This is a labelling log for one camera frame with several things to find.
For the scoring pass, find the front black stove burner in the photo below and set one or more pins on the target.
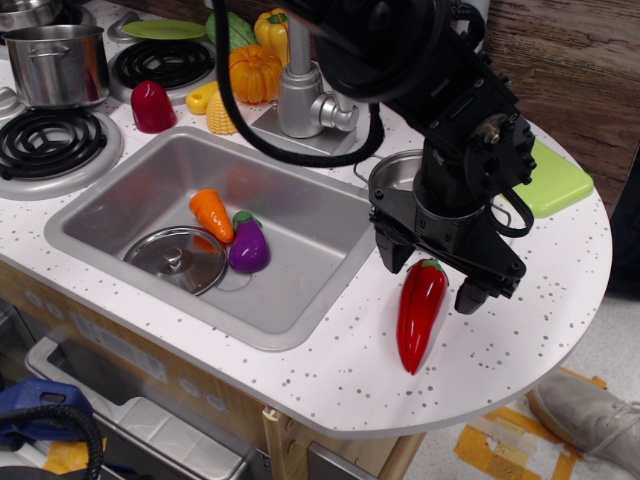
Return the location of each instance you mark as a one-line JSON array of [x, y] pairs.
[[42, 144]]

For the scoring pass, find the orange toy carrot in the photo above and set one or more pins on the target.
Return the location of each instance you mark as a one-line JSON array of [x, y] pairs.
[[210, 211]]

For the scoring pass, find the grey shoe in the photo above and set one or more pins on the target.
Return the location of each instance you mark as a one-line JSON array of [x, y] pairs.
[[589, 418]]

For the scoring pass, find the rear black stove burner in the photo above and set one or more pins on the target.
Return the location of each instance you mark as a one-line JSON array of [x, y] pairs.
[[169, 63]]

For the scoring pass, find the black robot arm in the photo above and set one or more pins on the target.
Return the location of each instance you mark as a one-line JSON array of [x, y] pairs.
[[407, 56]]

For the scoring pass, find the yellow toy corn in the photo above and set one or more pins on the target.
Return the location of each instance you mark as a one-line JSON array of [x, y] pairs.
[[217, 118]]

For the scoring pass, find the green toy bitter gourd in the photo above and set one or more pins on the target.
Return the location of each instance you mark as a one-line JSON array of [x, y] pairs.
[[240, 35]]

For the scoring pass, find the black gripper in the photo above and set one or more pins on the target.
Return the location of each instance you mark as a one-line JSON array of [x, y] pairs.
[[469, 244]]

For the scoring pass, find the dark red toy pepper piece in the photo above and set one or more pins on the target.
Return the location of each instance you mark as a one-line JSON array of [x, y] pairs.
[[152, 109]]

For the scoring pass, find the red toy chili pepper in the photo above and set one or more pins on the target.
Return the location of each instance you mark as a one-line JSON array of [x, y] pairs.
[[421, 299]]

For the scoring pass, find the black stove burner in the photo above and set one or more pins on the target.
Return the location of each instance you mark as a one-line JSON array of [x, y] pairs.
[[42, 144], [169, 63]]

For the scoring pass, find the purple toy eggplant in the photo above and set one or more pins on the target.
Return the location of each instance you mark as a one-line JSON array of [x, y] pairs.
[[250, 251]]

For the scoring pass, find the steel pot lid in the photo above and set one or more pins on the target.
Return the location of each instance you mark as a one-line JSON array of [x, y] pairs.
[[187, 257]]

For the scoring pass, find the green toy plate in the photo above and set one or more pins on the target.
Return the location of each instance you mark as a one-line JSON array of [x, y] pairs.
[[165, 29]]

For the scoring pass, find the light green cutting board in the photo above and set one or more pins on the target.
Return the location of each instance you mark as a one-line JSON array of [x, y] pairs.
[[556, 183]]

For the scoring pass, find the steel bowl at corner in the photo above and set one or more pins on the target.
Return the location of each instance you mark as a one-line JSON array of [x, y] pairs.
[[18, 14]]

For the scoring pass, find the silver toy faucet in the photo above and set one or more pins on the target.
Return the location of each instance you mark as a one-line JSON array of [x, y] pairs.
[[307, 118]]

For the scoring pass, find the large steel pot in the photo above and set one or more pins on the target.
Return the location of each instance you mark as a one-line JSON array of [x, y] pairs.
[[59, 66]]

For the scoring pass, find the yellow toy bell pepper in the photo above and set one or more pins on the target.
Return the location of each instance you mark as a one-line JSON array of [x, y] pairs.
[[271, 31]]

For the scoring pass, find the silver toy sink basin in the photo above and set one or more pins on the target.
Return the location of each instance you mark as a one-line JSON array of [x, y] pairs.
[[317, 229]]

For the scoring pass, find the grey oven door handle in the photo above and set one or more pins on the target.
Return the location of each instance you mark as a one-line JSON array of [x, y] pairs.
[[149, 432]]

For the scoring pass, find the blue tool with black hose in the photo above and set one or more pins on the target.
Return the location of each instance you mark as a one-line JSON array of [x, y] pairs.
[[38, 409]]

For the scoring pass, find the orange toy pumpkin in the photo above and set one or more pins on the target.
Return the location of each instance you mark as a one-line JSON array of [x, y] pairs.
[[254, 74]]

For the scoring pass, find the small steel pot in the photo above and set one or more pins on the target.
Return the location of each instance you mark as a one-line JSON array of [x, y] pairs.
[[390, 179]]

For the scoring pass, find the yellow toy banana piece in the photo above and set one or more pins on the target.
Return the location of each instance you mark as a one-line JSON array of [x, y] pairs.
[[198, 99]]

